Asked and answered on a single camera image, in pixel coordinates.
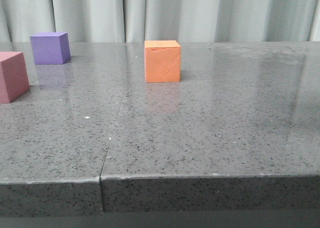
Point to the pink foam cube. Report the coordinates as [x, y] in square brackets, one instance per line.
[13, 76]

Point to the grey-white curtain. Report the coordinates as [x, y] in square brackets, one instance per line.
[181, 20]

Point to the orange foam cube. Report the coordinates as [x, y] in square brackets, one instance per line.
[162, 61]

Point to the purple foam cube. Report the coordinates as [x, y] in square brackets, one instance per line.
[50, 48]

